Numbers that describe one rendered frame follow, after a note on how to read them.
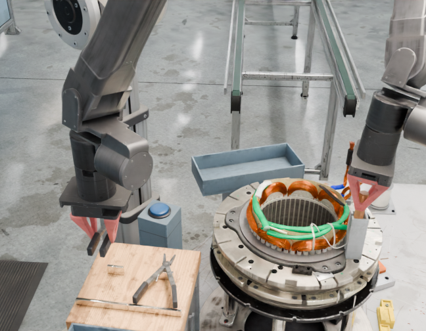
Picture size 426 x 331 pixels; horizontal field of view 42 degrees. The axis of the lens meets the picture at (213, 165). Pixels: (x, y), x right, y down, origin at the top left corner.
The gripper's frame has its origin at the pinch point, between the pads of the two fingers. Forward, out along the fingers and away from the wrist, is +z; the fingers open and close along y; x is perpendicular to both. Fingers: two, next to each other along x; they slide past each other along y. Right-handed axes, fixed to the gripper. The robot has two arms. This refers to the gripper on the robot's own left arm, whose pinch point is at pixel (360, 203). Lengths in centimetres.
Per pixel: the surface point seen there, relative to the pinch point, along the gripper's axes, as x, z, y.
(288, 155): 18.2, 16.1, 39.1
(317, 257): 4.5, 11.2, -3.2
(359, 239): -1.5, 6.6, -0.8
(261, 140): 59, 111, 223
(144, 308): 28.9, 17.1, -21.5
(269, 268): 11.9, 12.9, -7.7
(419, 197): -19, 36, 72
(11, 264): 136, 127, 75
